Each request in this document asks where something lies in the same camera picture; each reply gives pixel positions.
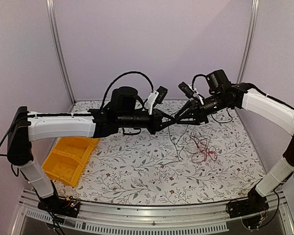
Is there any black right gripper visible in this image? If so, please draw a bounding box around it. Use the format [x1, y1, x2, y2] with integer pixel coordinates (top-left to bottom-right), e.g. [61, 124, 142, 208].
[175, 92, 231, 125]

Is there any black thin cable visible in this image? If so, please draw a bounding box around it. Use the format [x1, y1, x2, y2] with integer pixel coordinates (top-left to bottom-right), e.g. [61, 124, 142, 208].
[168, 122, 189, 162]

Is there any red thin cable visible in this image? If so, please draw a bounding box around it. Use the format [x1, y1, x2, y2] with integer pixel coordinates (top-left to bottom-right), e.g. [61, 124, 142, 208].
[189, 131, 218, 164]

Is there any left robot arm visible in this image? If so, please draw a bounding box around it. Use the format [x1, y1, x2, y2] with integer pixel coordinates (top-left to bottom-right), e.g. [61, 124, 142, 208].
[0, 86, 175, 212]

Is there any floral patterned table mat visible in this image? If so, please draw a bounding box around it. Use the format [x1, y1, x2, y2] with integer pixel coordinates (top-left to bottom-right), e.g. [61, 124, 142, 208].
[55, 109, 265, 205]

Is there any yellow far bin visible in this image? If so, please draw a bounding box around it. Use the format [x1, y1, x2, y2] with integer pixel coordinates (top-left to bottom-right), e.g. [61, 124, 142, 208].
[74, 137, 100, 153]

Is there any yellow bin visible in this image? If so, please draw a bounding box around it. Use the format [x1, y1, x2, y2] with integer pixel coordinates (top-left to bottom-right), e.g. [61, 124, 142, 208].
[74, 137, 100, 153]
[42, 150, 85, 187]
[53, 137, 92, 164]

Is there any yellow middle bin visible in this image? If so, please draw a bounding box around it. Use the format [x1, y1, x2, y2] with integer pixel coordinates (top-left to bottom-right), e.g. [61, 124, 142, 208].
[53, 137, 92, 164]

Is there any yellow near bin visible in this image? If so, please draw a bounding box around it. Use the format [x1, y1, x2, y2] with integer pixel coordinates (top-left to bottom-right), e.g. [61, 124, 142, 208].
[42, 150, 85, 187]

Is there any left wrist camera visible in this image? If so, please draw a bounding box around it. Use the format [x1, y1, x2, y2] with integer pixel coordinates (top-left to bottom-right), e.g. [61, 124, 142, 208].
[145, 86, 168, 115]

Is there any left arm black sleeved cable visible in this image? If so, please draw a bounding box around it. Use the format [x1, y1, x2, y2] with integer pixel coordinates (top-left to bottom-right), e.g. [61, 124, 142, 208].
[99, 70, 154, 111]

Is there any front aluminium rail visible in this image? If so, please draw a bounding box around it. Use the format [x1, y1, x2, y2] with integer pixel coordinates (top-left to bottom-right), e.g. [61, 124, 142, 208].
[11, 195, 294, 235]

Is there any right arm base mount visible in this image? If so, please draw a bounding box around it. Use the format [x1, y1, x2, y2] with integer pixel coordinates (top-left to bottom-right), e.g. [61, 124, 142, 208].
[225, 198, 269, 230]

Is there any right aluminium frame post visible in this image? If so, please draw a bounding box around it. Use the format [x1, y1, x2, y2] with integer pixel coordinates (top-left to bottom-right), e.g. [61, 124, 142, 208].
[237, 0, 260, 83]

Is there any aluminium frame post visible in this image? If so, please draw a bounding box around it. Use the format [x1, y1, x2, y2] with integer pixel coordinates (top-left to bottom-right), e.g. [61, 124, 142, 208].
[46, 0, 76, 104]
[237, 0, 260, 83]

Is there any left aluminium frame post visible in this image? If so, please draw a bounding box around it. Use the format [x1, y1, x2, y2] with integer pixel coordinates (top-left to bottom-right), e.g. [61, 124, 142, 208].
[46, 0, 76, 104]

